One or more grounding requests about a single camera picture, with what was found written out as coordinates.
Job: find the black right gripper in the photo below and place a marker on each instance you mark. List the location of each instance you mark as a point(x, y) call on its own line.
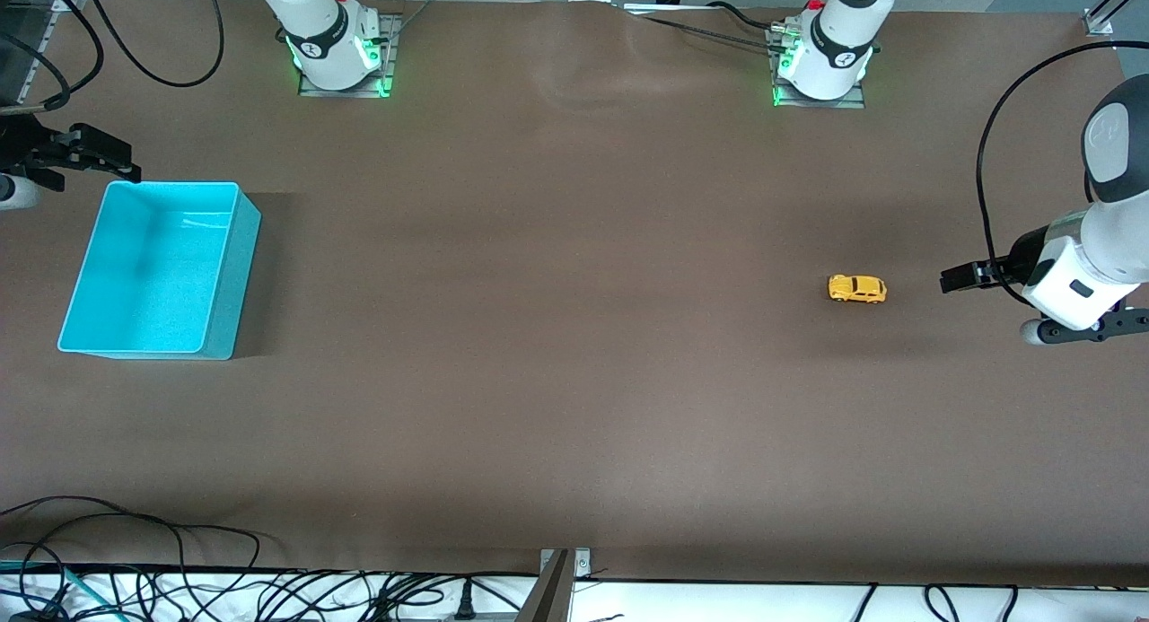
point(27, 144)

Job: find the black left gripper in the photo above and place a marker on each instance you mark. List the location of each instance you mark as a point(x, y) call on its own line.
point(1020, 258)

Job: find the yellow beetle toy car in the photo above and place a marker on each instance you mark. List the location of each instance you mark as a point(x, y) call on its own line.
point(857, 290)

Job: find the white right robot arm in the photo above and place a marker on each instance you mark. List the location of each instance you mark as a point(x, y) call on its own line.
point(319, 30)

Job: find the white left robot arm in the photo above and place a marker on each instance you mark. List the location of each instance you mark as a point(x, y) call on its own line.
point(839, 39)

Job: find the turquoise plastic bin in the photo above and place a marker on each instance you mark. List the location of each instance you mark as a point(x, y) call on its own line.
point(148, 272)

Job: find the aluminium profile bar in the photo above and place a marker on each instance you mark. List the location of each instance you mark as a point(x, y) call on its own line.
point(1097, 22)

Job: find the brown table cover sheet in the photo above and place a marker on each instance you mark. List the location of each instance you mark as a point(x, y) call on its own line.
point(574, 335)

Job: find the dark diagonal pole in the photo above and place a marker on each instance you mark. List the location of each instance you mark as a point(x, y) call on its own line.
point(549, 595)

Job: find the black power plug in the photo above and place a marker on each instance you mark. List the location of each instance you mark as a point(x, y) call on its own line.
point(464, 600)

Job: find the grey metal bracket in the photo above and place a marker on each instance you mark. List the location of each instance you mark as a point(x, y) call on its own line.
point(582, 561)

